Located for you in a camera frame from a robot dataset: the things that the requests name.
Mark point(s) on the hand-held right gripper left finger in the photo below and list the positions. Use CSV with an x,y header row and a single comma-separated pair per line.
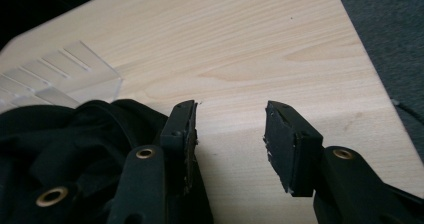
x,y
178,134

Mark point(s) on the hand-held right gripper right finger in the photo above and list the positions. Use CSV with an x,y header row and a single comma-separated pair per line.
x,y
291,150

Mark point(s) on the black cloth garment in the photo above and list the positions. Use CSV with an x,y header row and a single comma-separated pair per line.
x,y
76,150

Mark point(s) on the clear acrylic slotted organizer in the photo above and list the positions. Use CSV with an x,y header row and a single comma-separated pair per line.
x,y
53,80

